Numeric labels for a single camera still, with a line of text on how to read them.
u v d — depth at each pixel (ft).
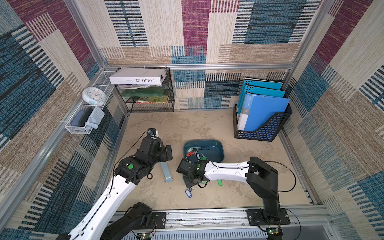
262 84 3.07
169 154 2.16
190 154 3.16
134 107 4.01
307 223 2.39
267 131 3.09
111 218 1.41
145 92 3.09
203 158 3.08
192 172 2.13
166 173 2.79
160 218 2.41
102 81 2.93
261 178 1.56
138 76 2.56
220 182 2.79
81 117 2.13
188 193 2.68
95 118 2.24
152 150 1.72
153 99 3.26
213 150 3.22
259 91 3.07
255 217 2.40
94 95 2.45
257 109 2.91
